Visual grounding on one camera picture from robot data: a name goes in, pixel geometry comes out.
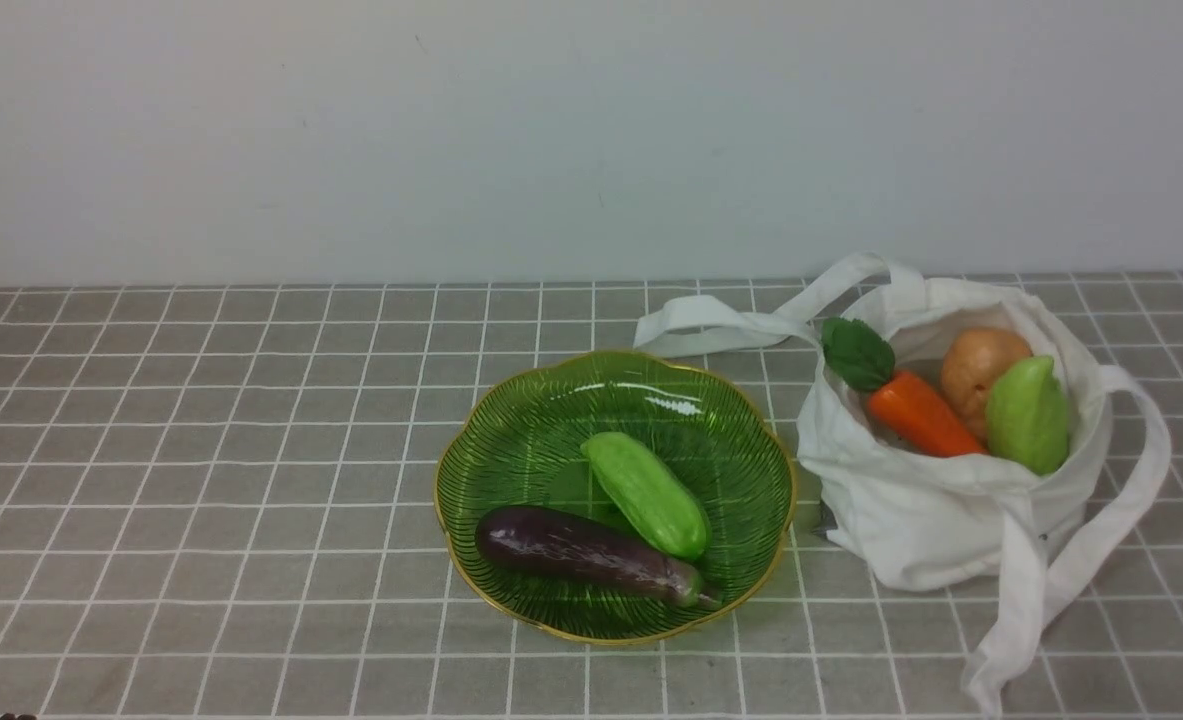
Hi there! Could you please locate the orange carrot with leaves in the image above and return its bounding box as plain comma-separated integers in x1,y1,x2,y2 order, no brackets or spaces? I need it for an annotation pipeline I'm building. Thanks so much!
821,316,985,458

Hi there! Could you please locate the white cloth bag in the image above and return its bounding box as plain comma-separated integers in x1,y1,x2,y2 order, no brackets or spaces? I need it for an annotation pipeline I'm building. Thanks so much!
635,252,1172,719

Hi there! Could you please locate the green glass bowl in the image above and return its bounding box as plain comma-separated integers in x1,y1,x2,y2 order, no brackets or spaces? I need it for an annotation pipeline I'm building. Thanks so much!
435,351,799,646

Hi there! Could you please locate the light green cucumber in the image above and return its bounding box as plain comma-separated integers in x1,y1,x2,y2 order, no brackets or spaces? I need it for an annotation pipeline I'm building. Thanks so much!
581,430,713,562

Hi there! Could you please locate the purple eggplant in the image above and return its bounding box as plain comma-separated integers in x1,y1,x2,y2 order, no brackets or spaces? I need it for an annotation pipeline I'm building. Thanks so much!
476,505,723,610

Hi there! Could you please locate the brown potato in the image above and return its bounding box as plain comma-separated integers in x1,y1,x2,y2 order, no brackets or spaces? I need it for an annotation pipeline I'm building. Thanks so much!
939,325,1033,445

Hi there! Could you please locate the light green chayote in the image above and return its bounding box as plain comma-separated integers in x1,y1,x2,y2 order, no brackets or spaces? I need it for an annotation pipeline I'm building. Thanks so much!
985,355,1069,476

